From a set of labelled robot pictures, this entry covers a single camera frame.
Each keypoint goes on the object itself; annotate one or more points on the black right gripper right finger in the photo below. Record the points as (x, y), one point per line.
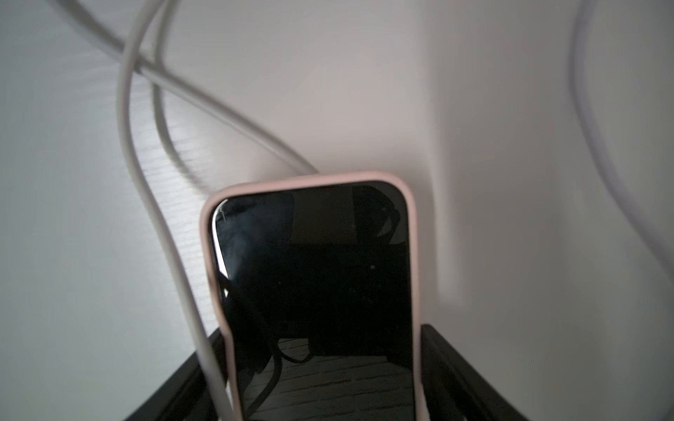
(453, 389)

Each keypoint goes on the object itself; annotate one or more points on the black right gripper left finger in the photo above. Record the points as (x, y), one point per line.
(184, 396)

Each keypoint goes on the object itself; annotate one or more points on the phone with light pink case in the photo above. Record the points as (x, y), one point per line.
(314, 282)

